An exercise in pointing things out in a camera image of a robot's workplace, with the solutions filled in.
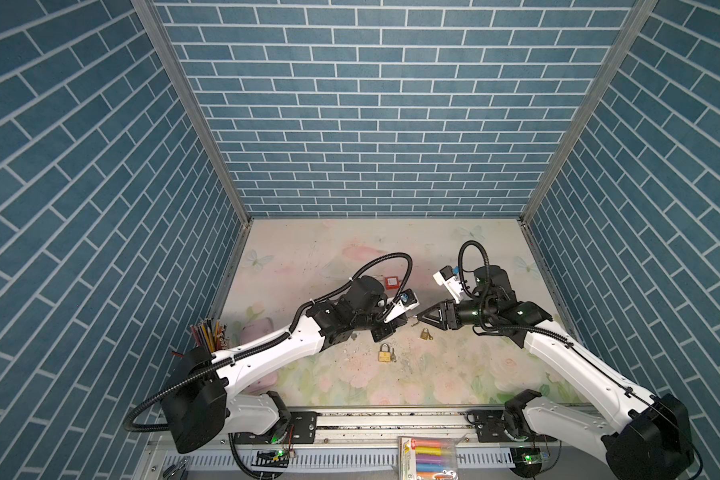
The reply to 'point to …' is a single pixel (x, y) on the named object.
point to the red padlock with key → (392, 282)
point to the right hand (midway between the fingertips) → (420, 313)
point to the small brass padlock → (425, 335)
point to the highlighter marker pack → (427, 458)
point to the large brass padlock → (385, 355)
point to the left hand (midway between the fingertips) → (402, 315)
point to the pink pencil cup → (210, 335)
